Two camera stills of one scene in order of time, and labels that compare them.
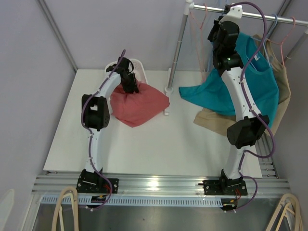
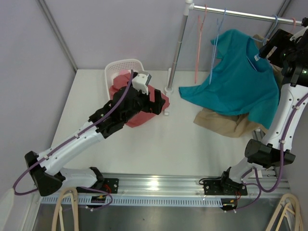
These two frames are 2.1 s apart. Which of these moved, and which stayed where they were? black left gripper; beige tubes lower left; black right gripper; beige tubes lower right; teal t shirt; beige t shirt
Moved: black left gripper; black right gripper
Stayed: teal t shirt; beige tubes lower right; beige tubes lower left; beige t shirt
